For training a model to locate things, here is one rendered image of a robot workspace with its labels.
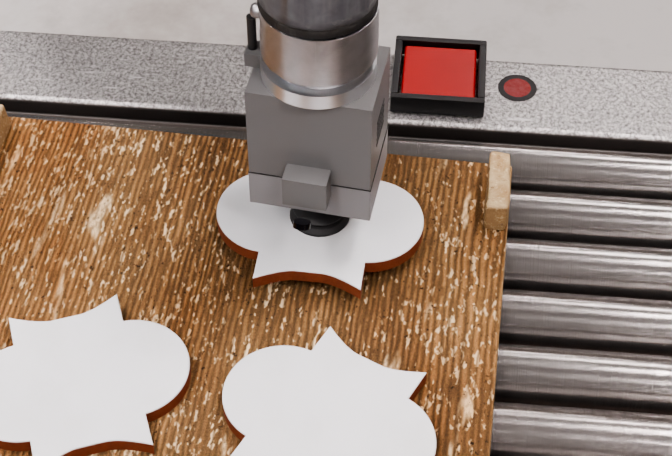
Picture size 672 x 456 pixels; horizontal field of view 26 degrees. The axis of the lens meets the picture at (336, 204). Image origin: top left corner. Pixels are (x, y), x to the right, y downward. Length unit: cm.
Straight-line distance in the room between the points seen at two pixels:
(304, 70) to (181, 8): 184
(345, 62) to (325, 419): 23
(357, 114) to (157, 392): 23
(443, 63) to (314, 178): 28
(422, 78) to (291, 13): 34
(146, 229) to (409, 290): 20
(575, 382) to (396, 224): 17
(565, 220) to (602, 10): 165
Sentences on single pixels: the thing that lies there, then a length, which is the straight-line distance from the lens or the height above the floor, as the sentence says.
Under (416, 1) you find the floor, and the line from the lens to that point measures 273.
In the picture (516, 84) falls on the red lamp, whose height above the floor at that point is 92.
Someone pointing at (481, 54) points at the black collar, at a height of 93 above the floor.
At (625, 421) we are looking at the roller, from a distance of 100.
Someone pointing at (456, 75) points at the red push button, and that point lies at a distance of 120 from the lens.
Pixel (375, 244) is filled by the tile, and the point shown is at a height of 96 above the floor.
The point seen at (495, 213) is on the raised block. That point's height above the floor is 96.
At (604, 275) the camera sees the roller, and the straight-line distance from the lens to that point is 109.
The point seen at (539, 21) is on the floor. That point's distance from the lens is 271.
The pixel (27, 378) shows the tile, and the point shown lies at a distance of 99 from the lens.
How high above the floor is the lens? 174
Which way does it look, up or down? 48 degrees down
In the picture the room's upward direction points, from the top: straight up
